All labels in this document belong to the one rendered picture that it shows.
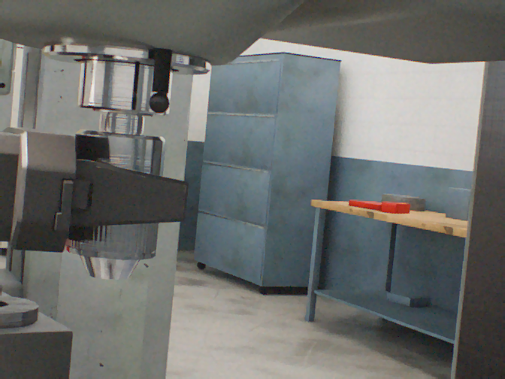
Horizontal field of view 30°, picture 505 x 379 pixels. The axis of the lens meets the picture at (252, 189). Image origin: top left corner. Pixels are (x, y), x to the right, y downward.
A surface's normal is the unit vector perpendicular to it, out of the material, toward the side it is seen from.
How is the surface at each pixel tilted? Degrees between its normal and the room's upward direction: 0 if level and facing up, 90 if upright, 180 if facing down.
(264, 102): 90
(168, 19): 124
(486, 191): 90
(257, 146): 90
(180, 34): 129
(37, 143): 45
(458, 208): 90
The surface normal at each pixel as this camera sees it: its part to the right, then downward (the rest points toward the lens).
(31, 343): 0.55, 0.10
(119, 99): 0.07, 0.06
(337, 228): -0.89, -0.06
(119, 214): 0.34, 0.08
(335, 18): -0.48, 0.86
